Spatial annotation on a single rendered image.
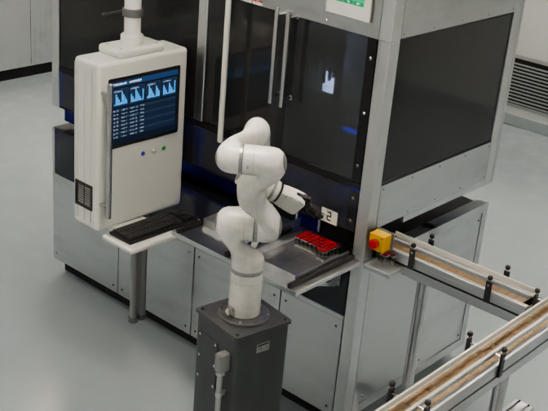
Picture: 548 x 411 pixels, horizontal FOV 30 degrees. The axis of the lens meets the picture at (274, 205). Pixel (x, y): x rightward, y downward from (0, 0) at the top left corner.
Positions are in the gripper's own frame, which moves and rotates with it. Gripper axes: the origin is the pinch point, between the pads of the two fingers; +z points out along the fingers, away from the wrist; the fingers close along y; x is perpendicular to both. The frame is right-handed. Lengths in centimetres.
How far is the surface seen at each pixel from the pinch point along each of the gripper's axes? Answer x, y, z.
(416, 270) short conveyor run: 10, -17, 57
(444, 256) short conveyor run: 19, -12, 65
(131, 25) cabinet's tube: 70, -37, -85
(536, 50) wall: 414, -219, 238
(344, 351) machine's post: -12, -63, 55
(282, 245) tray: 12, -48, 9
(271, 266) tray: -8.1, -34.5, 2.2
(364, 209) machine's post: 22.2, -13.0, 26.3
